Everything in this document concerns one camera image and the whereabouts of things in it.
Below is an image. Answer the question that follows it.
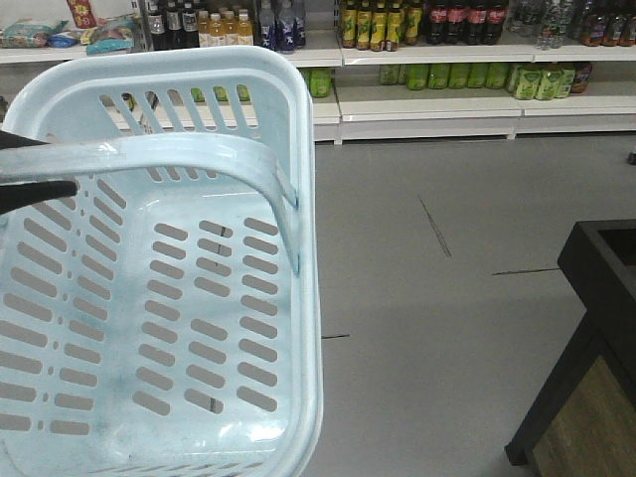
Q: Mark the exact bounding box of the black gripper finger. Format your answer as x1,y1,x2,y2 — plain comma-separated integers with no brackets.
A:
0,130,47,150
1,181,78,215

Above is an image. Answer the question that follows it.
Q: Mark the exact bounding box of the light blue plastic basket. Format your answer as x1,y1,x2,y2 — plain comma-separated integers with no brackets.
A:
1,46,323,476

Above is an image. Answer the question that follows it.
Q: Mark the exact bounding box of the white supermarket shelf unit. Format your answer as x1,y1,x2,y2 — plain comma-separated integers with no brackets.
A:
0,0,636,146

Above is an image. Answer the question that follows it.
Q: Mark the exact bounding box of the black wooden produce stand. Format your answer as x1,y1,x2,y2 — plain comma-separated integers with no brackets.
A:
505,220,635,476

